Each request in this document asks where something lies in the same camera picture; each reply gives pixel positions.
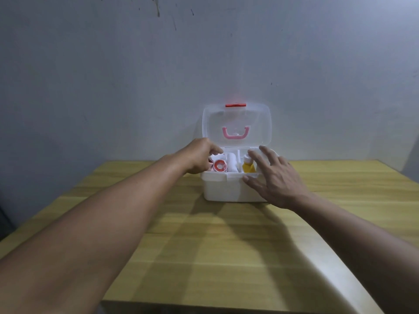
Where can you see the person's right hand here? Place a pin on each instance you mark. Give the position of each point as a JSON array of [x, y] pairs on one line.
[[281, 186]]

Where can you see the person's left hand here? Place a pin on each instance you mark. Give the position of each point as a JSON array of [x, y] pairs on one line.
[[194, 156]]

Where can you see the person's left fingers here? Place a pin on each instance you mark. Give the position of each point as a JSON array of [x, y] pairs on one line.
[[214, 149]]

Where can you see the person's right middle finger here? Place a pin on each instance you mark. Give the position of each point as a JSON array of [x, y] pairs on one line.
[[269, 156]]

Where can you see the person's right thumb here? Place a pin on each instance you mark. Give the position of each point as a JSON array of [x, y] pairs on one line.
[[252, 183]]

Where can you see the person's left forearm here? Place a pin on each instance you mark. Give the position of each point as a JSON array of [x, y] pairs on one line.
[[98, 225]]

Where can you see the person's right forearm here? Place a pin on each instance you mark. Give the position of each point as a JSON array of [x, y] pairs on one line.
[[360, 245]]

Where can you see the yellow bottle with white cap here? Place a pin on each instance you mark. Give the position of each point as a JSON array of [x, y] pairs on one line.
[[248, 167]]

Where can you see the red and white tape roll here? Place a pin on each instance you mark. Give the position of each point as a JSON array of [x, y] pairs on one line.
[[220, 165]]

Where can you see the clear plastic box lid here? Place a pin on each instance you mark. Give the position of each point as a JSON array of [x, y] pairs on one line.
[[212, 127]]

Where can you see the white bandage roll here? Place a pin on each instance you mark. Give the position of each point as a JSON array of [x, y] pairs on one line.
[[232, 161]]

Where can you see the white compartment tray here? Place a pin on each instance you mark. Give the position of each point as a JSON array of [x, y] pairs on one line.
[[240, 152]]

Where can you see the white plastic storage box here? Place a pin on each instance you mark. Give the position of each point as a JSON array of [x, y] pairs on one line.
[[226, 189]]

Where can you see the red lid latch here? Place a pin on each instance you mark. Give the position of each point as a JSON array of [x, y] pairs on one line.
[[235, 105]]

